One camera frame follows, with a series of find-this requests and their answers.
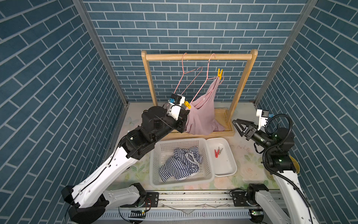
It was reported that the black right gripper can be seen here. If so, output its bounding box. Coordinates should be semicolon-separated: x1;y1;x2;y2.
233;120;273;154

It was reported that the pink tank top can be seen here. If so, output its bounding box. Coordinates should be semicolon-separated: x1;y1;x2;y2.
186;77;225;135

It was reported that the red clothespin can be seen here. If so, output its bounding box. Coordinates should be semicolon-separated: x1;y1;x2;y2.
214;149;220;158

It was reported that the blue white striped tank top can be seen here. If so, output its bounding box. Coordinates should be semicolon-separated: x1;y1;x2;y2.
159;147;203;182

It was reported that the pink wire hanger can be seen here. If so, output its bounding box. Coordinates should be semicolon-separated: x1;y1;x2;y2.
173;52;203;96

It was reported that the pink hanger with pink top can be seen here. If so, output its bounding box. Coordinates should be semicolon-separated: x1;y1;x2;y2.
189;53;224;110

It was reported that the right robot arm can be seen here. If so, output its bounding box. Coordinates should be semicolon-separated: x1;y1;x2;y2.
232;114;319;224

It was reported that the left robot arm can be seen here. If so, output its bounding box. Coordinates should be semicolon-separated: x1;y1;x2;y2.
61;105;190;224

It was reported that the wooden clothes rack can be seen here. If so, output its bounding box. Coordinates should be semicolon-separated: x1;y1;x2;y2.
141;49;259;141

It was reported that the yellow clothespin lower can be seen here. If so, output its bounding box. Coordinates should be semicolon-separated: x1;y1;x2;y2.
184;101;191;109

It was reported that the yellow clothespin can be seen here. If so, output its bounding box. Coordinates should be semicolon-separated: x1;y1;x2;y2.
184;101;191;109
217;69;223;80

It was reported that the white plastic basket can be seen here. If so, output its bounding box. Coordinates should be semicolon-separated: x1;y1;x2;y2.
150;138;214;188

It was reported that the white plastic tray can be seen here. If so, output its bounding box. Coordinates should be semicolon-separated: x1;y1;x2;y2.
207;138;237;177

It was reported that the yellow clothespin upper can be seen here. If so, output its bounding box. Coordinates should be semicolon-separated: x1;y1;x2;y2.
217;69;223;80

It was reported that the yellow cup with pens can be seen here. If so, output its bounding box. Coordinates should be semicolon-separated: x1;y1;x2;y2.
290;156;300;174

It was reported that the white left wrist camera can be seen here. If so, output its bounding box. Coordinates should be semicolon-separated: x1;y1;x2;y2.
163;93;186;120

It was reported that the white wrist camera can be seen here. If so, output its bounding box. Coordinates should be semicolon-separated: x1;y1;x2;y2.
163;93;186;120
256;109;274;131

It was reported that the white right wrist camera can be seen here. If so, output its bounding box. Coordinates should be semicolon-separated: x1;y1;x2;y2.
256;109;274;131

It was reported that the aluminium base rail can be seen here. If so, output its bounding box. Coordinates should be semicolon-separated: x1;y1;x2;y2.
95;189;294;224

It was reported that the aluminium corner post right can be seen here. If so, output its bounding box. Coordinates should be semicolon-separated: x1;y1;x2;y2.
253;0;318;109

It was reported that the aluminium corner post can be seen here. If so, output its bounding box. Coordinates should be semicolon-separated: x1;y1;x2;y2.
72;0;129;107
253;0;318;109

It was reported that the aluminium corner post left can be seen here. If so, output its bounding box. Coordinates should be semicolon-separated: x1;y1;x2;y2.
72;0;129;107

